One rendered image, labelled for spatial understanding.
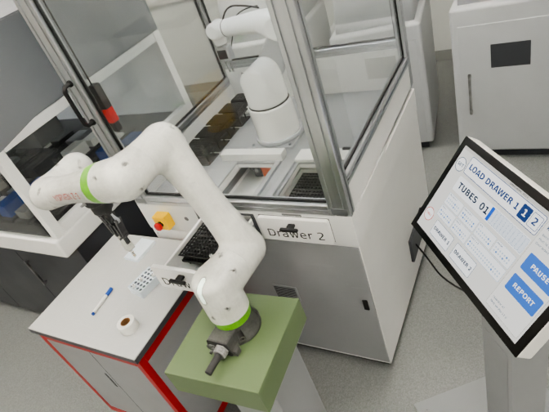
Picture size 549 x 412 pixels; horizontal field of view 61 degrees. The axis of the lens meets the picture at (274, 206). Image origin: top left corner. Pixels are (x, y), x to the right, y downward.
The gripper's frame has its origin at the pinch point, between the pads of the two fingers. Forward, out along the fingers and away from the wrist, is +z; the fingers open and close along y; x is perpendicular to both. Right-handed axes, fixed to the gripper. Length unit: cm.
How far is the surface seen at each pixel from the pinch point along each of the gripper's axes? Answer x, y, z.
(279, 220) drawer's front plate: 36, 46, 8
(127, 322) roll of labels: -18.9, 6.8, 22.5
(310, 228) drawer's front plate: 38, 57, 11
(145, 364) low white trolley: -26.2, 20.0, 30.9
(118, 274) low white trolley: -2.7, -23.2, 24.5
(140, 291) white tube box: -6.6, 1.6, 20.5
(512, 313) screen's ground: 18, 130, -2
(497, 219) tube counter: 37, 122, -12
